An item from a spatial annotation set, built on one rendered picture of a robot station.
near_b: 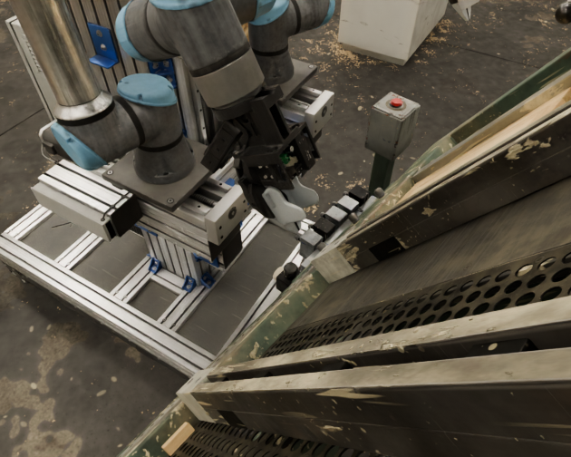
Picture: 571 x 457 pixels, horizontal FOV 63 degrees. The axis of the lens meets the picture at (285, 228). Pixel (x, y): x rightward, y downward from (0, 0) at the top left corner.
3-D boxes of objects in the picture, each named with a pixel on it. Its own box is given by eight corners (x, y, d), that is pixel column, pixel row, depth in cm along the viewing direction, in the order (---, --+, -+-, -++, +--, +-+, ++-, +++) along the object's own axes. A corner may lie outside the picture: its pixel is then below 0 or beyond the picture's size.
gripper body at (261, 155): (294, 196, 56) (250, 106, 50) (244, 196, 62) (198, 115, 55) (324, 160, 60) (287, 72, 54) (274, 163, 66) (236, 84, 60)
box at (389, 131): (382, 133, 171) (390, 90, 158) (410, 147, 166) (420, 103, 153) (363, 149, 166) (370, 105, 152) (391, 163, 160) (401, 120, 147)
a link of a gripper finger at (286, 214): (314, 247, 62) (285, 192, 58) (280, 244, 66) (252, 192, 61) (324, 232, 64) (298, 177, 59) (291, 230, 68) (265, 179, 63)
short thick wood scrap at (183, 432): (191, 429, 90) (185, 422, 90) (195, 430, 88) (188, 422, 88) (168, 454, 87) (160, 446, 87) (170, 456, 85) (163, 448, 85)
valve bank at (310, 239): (350, 211, 170) (357, 161, 152) (382, 231, 164) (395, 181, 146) (256, 301, 145) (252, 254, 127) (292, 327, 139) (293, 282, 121)
